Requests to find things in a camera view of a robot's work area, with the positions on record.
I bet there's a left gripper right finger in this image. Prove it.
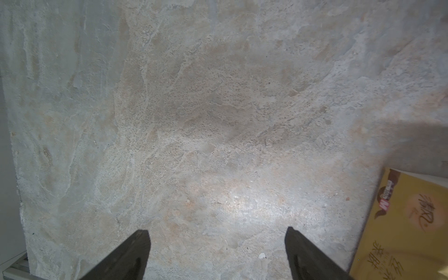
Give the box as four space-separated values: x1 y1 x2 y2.
285 226 352 280

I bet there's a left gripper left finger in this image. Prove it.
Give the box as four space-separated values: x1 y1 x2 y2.
82 230 151 280

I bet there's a gold tissue pack middle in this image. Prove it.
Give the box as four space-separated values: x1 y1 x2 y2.
350 168 448 280

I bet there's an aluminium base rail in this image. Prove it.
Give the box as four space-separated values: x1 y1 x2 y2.
1 252 44 280

